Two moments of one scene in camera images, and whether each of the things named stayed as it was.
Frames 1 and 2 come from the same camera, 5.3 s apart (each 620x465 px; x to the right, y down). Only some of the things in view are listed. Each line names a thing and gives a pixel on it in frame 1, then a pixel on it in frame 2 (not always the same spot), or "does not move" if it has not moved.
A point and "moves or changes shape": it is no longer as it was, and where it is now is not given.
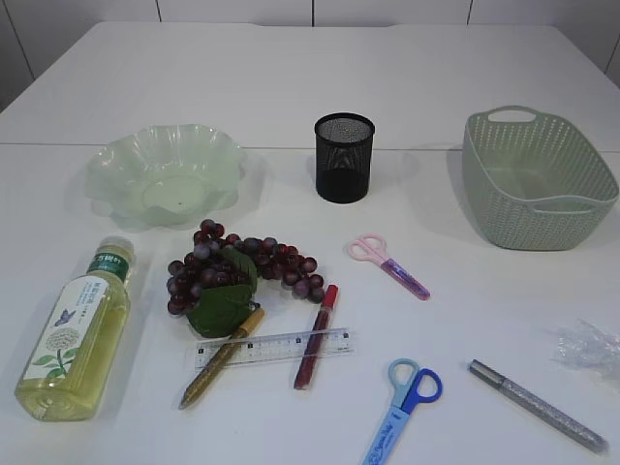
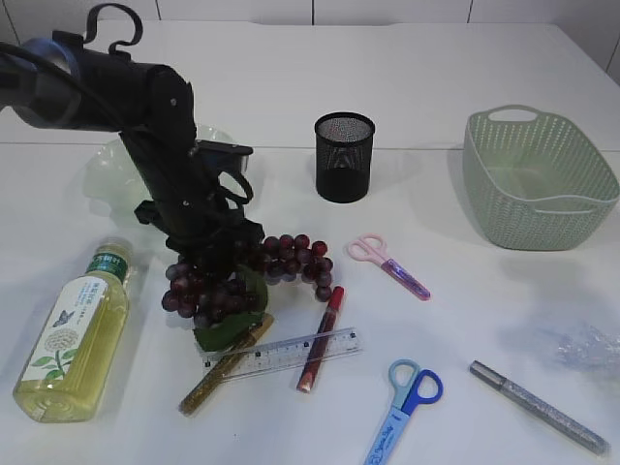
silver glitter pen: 541,408 does not move
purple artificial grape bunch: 215,286 moves or changes shape
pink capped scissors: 372,247 does not move
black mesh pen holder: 344,149 does not move
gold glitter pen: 221,358 to 223,367
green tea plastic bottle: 69,360 does not move
